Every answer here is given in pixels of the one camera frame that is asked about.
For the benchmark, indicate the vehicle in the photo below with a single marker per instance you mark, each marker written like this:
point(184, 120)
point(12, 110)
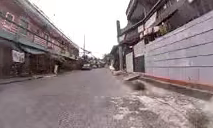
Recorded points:
point(86, 66)

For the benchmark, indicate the dark building with balcony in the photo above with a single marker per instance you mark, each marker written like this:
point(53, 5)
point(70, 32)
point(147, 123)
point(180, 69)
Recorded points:
point(150, 20)

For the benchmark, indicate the grey asphalt road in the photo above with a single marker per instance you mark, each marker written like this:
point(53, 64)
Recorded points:
point(77, 96)

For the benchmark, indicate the red brick building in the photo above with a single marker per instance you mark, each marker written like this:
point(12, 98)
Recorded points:
point(24, 40)

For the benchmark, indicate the concrete sidewalk strip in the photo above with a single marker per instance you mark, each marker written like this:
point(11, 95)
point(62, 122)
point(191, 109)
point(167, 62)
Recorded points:
point(14, 79)

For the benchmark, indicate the grey block wall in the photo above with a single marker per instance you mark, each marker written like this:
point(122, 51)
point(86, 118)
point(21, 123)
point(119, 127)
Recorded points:
point(184, 50)

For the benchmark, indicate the utility pole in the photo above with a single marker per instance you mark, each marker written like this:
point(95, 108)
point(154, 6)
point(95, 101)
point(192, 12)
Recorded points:
point(84, 45)

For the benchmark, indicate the concrete kerb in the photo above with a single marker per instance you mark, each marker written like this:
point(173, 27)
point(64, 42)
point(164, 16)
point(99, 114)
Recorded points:
point(174, 85)

